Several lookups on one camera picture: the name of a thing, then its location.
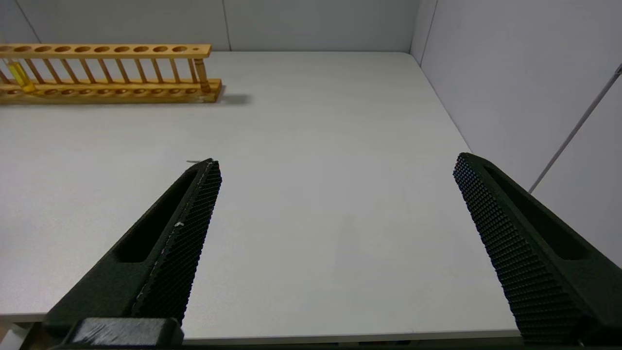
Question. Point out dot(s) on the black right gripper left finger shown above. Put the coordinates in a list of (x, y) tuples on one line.
[(160, 257)]

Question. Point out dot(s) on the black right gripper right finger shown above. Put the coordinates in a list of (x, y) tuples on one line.
[(529, 253)]

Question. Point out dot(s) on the yellow-stained glass test tube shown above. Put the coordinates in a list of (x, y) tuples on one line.
[(20, 75)]

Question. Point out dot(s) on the wooden test tube rack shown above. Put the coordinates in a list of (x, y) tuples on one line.
[(112, 49)]

